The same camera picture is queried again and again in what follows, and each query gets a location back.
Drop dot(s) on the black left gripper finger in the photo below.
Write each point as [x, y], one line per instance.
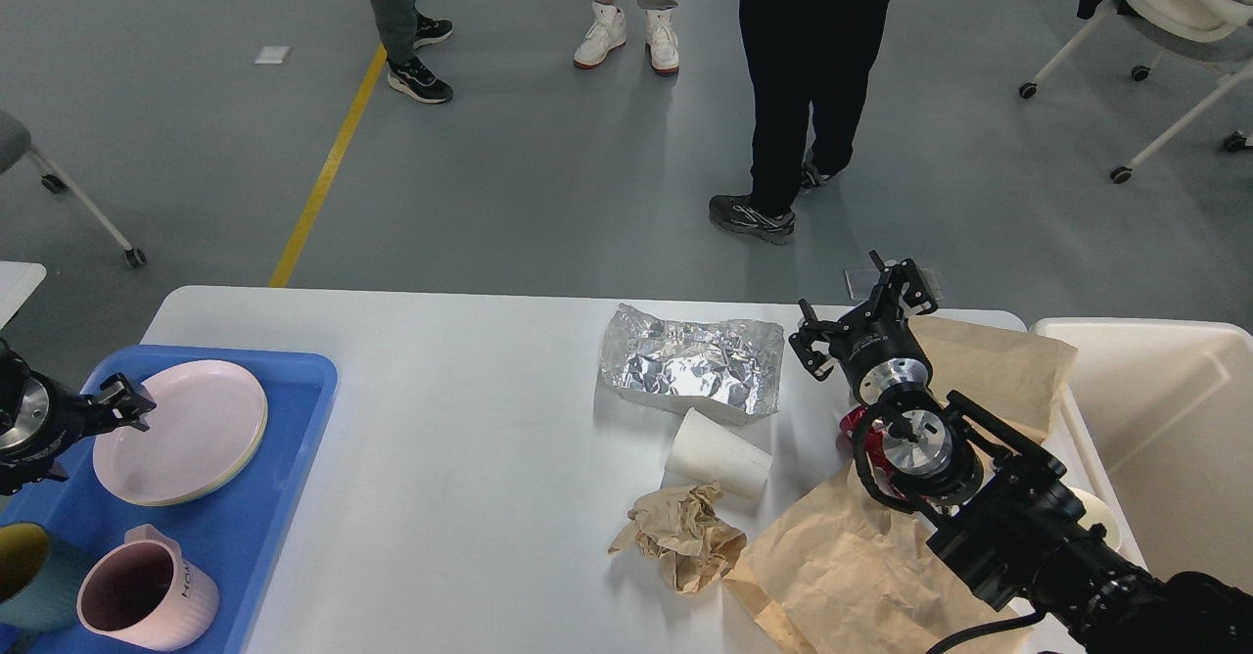
[14, 477]
[118, 404]

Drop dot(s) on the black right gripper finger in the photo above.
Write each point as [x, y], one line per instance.
[813, 330]
[891, 290]

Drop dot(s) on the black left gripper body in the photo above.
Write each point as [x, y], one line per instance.
[35, 413]

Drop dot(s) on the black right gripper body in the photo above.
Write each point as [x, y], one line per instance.
[876, 354]

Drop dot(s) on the pink plate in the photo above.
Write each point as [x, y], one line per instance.
[208, 386]

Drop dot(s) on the teal mug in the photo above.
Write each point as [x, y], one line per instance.
[41, 576]

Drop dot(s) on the pink mug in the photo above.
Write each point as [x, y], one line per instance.
[147, 593]

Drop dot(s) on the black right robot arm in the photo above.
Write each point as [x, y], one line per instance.
[1004, 523]

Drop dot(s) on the crumpled aluminium foil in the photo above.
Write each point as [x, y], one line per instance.
[729, 371]

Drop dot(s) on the yellow plate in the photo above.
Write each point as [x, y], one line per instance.
[196, 456]

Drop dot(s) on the white side table corner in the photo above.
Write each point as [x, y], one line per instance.
[18, 281]

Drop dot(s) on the white paper cup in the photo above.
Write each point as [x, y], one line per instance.
[704, 451]

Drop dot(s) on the blue plastic tray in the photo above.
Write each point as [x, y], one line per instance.
[235, 533]

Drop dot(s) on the crumpled brown paper ball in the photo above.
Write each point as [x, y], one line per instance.
[680, 527]

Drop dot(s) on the large brown paper sheet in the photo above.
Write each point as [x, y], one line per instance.
[840, 573]

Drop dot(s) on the white plastic bin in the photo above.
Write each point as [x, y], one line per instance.
[1168, 407]

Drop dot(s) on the person in black trousers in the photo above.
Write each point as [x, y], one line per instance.
[809, 63]

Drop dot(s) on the white paper on floor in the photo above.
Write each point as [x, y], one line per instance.
[273, 54]

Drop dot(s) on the white rolling chair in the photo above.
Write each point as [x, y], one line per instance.
[1211, 33]

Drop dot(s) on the person in grey trousers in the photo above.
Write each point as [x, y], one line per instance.
[402, 29]

